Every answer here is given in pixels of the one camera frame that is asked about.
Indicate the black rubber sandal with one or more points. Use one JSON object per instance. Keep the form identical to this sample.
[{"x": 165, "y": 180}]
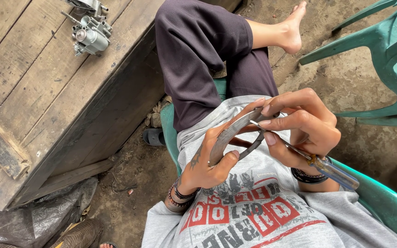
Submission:
[{"x": 153, "y": 137}]

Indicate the black plastic sheet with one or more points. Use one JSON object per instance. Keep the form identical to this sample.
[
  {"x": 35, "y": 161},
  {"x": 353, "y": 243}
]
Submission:
[{"x": 12, "y": 220}]

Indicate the black wrist bands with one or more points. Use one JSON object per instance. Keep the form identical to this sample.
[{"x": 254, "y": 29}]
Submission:
[{"x": 305, "y": 177}]

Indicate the person's grey printed shirt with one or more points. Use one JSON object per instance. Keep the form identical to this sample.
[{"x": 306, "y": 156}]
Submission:
[{"x": 253, "y": 213}]

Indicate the grey metal brake shoe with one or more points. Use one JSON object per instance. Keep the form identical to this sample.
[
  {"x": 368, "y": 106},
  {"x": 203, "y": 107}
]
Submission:
[{"x": 226, "y": 135}]

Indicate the person's left hand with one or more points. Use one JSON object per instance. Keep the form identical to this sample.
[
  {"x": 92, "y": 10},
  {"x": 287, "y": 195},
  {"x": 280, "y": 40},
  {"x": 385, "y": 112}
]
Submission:
[{"x": 198, "y": 165}]

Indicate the silver carburetor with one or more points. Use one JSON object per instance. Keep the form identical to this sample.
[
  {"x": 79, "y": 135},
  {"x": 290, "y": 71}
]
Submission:
[{"x": 91, "y": 38}]

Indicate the person's right hand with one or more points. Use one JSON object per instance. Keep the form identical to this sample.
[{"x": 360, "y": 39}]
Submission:
[{"x": 312, "y": 137}]

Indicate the heap of small stones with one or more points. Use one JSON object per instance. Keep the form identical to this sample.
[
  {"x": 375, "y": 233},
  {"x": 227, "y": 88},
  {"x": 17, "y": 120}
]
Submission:
[{"x": 156, "y": 119}]

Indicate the person's bare foot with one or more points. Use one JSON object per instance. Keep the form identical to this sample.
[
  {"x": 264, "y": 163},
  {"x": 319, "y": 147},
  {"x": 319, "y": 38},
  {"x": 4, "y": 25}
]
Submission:
[{"x": 288, "y": 32}]

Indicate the silver metal engine part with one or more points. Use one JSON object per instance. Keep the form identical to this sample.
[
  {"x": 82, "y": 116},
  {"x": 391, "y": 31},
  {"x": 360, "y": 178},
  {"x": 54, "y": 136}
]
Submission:
[{"x": 86, "y": 5}]

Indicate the person's dark ribbed trousers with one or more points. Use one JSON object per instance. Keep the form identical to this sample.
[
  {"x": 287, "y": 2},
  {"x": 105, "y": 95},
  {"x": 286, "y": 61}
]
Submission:
[{"x": 191, "y": 51}]

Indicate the worn wooden table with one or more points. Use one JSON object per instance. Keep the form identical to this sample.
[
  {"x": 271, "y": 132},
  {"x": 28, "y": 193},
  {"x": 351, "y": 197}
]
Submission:
[{"x": 29, "y": 86}]

